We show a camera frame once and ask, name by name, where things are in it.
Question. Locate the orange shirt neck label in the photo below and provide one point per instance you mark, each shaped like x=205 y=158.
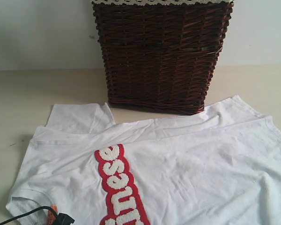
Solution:
x=51 y=219

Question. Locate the dark brown wicker basket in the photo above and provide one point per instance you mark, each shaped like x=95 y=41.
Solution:
x=161 y=58

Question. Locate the white t-shirt red lettering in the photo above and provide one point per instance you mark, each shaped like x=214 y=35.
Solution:
x=218 y=167

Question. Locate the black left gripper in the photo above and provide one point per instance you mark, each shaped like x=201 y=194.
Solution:
x=63 y=219

